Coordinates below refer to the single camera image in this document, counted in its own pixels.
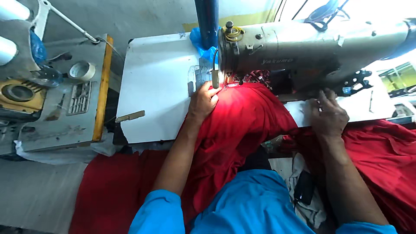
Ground person's left hand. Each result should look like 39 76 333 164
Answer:
188 81 223 123

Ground person's right hand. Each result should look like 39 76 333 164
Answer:
307 88 350 139

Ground red garment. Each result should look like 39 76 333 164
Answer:
177 82 299 228

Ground person's right forearm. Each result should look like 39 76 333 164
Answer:
317 132 398 234

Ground person's left forearm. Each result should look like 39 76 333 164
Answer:
128 112 203 234

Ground small lamp with bent neck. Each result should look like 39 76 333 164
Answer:
211 49 220 89

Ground black perforated metal piece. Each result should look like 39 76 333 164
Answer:
341 70 373 97

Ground white sewing table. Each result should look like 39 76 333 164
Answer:
116 31 395 144

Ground grey sewing machine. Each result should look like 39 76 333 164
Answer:
217 18 416 102

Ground dark blue pole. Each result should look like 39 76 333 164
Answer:
194 0 219 50

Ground window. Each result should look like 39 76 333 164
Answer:
372 61 416 99

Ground person's legs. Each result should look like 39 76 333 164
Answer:
238 146 273 172

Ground pile of red fabric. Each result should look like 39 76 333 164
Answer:
282 119 416 234

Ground black phone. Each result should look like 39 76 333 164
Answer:
294 170 315 206

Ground person's body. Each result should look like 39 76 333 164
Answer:
189 169 316 234

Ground grey cloth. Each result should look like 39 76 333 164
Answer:
285 152 327 230

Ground roll of tape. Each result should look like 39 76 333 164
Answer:
68 61 96 81

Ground slotted metal plate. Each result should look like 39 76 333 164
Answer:
66 81 93 116

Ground grey table with wooden edge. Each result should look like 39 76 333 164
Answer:
0 34 114 156

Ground red cloth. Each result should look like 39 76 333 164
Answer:
68 149 170 234

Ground white metal rod stand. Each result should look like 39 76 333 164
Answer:
32 0 101 45

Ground clear plastic bottle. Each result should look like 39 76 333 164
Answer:
30 65 64 88

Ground translucent plastic sheet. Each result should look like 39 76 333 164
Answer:
14 132 116 165

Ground yellow and black machine part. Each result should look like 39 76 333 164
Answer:
0 79 47 123

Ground crumpled blue plastic bag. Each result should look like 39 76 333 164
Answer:
30 30 48 64

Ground grey overlock machine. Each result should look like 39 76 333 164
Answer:
0 19 41 80

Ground white thread cone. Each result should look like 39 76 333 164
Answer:
0 0 31 21
0 35 18 66

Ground yellow cord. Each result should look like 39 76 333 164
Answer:
224 26 245 42

